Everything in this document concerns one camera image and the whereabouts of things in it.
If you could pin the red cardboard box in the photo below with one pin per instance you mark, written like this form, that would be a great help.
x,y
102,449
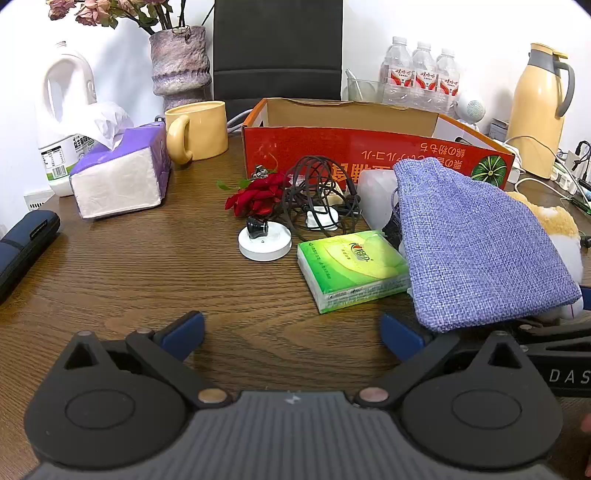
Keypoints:
x,y
323,147

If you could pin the yellow thermos jug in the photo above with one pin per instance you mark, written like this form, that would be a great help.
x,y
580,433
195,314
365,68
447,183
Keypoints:
x,y
535,115

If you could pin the yellow mug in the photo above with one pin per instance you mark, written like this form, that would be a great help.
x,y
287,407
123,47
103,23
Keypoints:
x,y
203,129

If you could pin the dried pink flowers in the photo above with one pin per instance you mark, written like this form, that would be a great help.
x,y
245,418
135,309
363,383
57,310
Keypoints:
x,y
92,11

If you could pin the yellow white plush toy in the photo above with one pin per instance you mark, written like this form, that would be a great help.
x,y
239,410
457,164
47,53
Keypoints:
x,y
554,221

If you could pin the white round base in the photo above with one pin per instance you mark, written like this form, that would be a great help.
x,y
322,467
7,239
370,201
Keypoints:
x,y
268,248

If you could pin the white plastic jug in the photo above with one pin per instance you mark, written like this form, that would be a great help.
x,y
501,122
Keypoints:
x,y
64,92

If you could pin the purple tissue pack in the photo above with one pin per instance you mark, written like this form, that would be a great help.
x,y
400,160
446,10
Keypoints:
x,y
115,184

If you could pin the translucent plastic box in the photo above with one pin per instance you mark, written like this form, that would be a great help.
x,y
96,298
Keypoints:
x,y
376,198

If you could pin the white plug adapter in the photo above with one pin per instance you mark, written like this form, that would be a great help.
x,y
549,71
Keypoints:
x,y
321,217

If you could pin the black paper bag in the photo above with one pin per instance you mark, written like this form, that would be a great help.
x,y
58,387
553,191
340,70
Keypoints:
x,y
277,46

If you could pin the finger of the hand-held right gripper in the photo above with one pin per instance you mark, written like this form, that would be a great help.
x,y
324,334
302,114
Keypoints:
x,y
587,302
554,332

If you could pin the small grey box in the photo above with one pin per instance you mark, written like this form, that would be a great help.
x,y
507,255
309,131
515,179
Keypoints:
x,y
497,130

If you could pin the white robot speaker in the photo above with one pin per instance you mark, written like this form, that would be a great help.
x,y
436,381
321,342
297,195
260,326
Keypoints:
x,y
471,108

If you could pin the navy zip pouch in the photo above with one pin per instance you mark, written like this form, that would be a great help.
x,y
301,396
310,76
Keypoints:
x,y
23,249

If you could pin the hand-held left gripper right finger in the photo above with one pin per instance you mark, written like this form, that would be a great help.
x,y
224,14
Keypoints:
x,y
401,337

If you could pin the white power strip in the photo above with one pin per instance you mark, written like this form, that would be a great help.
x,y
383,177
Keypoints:
x,y
565,177

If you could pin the green tissue packet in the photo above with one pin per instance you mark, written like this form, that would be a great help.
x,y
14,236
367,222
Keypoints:
x,y
351,272

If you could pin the purple burlap pouch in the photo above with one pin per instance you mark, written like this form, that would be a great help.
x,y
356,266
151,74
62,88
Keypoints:
x,y
461,254

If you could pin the small black knob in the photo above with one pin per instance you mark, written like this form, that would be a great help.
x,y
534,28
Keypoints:
x,y
256,227

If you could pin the small green circuit board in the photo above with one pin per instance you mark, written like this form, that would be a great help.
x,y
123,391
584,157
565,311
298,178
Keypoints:
x,y
579,201

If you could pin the red artificial rose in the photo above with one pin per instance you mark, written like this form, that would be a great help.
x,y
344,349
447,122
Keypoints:
x,y
258,196

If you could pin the clear water bottle red label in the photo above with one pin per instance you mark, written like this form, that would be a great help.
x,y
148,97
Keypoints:
x,y
424,74
448,78
397,69

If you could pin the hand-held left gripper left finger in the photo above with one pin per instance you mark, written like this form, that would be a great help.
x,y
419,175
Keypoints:
x,y
184,334

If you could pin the grey purple vase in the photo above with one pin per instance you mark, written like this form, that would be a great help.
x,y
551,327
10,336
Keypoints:
x,y
180,69

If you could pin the glass cup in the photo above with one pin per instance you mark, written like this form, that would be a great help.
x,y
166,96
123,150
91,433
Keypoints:
x,y
367,90

